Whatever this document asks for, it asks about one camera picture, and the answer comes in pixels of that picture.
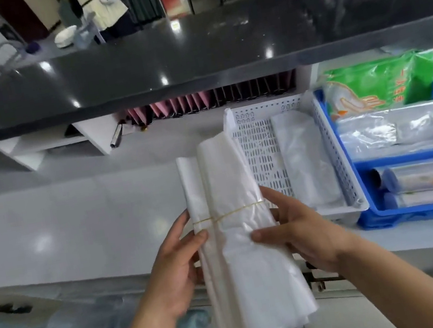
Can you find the person's left hand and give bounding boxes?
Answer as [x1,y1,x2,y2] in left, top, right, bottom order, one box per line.
[131,207,222,325]

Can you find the person's right hand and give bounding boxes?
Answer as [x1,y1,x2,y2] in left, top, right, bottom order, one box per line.
[243,172,360,286]

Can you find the bundle of white plastic bags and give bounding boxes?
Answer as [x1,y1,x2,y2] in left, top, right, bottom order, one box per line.
[172,120,323,328]

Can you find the person's right forearm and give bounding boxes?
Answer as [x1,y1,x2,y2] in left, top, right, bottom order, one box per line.
[333,228,433,328]

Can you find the yellow rubber band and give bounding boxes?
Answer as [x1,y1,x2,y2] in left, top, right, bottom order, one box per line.
[190,199,267,228]

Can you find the metal drawer latch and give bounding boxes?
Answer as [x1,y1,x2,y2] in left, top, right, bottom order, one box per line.
[303,256,346,295]

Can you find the folded clear plastic bags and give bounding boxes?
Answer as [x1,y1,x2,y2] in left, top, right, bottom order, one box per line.
[270,104,346,214]

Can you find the white perforated plastic basket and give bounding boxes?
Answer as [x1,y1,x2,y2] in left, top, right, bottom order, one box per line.
[220,84,371,236]

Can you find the silver metal tube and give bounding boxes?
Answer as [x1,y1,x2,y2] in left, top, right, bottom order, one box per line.
[106,120,130,150]

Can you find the row of pink and dark folders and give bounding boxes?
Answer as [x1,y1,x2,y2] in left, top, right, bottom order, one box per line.
[124,69,300,128]

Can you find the white shelf unit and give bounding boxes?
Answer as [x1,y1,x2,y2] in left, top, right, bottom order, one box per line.
[0,112,134,177]

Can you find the clear pack of plastic bags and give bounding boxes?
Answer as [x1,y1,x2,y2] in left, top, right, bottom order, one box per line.
[334,99,433,165]

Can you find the green glove packet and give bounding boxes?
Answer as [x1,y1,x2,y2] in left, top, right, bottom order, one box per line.
[318,47,433,122]

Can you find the black counter shelf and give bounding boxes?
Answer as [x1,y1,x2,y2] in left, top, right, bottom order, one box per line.
[0,0,433,143]

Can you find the clear plastic container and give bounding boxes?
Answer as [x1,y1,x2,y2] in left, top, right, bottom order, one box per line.
[69,11,105,50]

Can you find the white bowl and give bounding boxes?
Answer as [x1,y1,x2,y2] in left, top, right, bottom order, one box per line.
[52,24,81,49]

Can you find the black drawer handle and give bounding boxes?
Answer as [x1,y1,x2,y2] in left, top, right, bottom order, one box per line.
[0,299,34,319]

